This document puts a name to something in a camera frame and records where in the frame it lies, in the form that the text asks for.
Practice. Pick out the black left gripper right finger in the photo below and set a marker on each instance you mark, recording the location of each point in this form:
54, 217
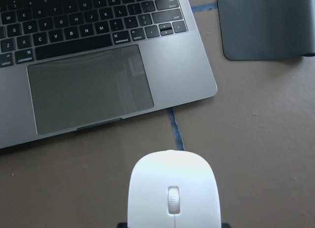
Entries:
225, 225

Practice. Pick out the white computer mouse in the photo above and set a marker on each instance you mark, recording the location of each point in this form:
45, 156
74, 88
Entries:
173, 189

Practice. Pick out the black mouse pad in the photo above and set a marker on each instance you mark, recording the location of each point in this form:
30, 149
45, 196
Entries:
253, 30

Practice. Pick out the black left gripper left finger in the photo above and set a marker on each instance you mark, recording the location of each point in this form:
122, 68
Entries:
122, 225

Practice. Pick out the grey laptop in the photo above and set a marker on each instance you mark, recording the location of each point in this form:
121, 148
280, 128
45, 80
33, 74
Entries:
66, 65

